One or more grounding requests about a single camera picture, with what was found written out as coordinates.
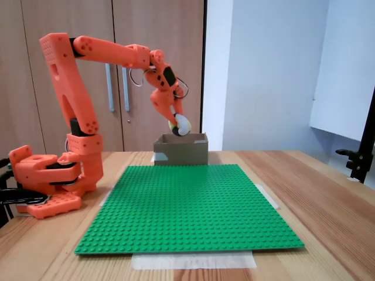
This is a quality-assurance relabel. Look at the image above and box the wooden cabinet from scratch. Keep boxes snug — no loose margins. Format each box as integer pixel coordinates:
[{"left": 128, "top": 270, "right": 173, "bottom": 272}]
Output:
[{"left": 0, "top": 0, "right": 206, "bottom": 153}]

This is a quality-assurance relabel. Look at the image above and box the metal cabinet handle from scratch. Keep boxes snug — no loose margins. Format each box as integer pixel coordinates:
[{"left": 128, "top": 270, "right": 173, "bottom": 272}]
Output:
[
  {"left": 121, "top": 66, "right": 131, "bottom": 112},
  {"left": 105, "top": 63, "right": 115, "bottom": 112}
]

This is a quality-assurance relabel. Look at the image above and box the brown cardboard box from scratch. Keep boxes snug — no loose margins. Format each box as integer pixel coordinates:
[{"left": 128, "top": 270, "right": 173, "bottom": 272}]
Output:
[{"left": 152, "top": 132, "right": 209, "bottom": 166}]

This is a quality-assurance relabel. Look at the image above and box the black table clamp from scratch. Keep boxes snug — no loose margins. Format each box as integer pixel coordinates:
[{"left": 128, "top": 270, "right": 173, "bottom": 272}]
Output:
[{"left": 0, "top": 188, "right": 54, "bottom": 205}]

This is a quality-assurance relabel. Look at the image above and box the white yellow black soft ball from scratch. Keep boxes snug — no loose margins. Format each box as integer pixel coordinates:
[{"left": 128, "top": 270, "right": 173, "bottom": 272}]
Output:
[{"left": 168, "top": 113, "right": 192, "bottom": 137}]

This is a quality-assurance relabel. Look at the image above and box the green studded baseplate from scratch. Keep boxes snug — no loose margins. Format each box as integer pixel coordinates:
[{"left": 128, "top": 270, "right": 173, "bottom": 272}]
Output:
[{"left": 73, "top": 164, "right": 305, "bottom": 256}]

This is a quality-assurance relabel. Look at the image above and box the black clamp stand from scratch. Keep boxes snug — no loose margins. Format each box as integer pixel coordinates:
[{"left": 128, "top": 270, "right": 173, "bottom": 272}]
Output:
[{"left": 335, "top": 84, "right": 375, "bottom": 184}]

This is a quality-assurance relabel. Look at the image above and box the white wall panel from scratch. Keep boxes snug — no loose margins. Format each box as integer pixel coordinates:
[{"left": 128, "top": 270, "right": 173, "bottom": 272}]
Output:
[{"left": 309, "top": 0, "right": 375, "bottom": 143}]

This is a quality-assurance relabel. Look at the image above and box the gripper servo cable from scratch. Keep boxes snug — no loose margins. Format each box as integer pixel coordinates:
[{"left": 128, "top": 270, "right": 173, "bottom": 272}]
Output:
[{"left": 175, "top": 76, "right": 189, "bottom": 99}]

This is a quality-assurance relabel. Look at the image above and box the masking tape strip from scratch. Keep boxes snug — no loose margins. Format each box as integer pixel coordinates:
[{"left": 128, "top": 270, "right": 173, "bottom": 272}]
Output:
[
  {"left": 131, "top": 251, "right": 258, "bottom": 270},
  {"left": 254, "top": 181, "right": 281, "bottom": 210},
  {"left": 98, "top": 186, "right": 115, "bottom": 207}
]

